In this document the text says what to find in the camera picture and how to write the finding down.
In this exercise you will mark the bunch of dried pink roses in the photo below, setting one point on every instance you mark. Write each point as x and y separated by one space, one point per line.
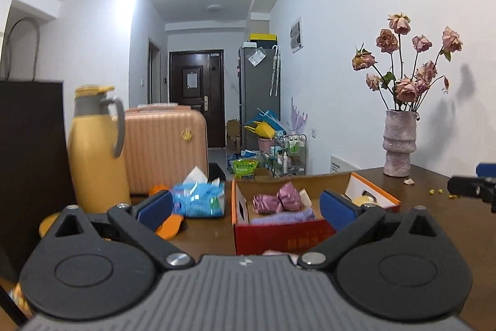
407 86

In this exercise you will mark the pink ceramic vase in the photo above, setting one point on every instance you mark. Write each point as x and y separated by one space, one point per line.
399 145

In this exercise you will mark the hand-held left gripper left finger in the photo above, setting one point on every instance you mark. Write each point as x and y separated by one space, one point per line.
155 210

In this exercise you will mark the green packet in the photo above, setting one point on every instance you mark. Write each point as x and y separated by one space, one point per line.
245 168

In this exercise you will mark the black paper bag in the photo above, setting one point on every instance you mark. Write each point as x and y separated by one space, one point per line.
31 145

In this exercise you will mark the pink satin scrunchie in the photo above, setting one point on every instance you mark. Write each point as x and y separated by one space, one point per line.
279 199

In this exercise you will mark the fallen dried petal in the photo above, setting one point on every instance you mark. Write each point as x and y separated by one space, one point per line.
409 182

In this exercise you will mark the white wall panel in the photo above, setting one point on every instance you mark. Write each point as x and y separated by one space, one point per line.
296 35

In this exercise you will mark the lilac plastic hangers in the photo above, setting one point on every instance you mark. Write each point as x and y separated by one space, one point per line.
299 119

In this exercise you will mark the blue and yellow bags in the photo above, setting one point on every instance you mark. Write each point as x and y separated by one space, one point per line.
265 125

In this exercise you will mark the small ceiling lamp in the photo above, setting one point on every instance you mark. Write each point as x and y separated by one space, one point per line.
214 7

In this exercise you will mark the white folded umbrella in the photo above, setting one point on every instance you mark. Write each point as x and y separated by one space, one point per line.
275 71

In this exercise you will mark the red cardboard box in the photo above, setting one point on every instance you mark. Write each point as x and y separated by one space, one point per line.
279 238

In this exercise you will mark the yellow thermos jug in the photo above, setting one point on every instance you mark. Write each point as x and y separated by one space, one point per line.
97 160

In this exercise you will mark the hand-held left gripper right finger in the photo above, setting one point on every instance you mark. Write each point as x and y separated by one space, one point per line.
339 210

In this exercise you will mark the dark brown door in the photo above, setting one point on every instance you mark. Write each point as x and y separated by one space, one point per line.
195 114

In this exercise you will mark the brown cardboard carton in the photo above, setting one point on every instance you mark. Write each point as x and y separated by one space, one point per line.
233 135

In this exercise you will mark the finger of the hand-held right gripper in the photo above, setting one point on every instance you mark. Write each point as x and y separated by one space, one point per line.
465 186
487 169

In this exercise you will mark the blue tissue pack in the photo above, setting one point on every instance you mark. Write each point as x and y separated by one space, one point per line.
199 199

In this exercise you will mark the pink bucket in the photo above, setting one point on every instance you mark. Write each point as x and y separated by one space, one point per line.
266 145

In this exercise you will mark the grey refrigerator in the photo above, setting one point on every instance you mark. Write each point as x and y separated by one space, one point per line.
255 98

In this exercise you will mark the yellow box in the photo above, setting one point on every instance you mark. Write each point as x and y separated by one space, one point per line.
263 38

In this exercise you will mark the pink ribbed suitcase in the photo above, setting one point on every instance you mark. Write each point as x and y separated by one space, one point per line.
162 148

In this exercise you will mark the clear bag on refrigerator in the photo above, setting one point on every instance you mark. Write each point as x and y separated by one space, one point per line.
256 57

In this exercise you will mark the yellow mug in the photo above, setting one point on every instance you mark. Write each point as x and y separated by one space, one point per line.
48 226

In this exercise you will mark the white door notice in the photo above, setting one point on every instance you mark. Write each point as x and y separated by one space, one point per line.
193 79

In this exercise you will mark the lavender knitted cloth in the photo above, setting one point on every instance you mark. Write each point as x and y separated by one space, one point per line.
283 217

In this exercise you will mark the scattered yellow crumbs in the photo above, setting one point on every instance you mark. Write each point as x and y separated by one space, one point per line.
440 191

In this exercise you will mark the white wall outlet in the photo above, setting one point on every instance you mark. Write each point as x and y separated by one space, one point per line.
314 133

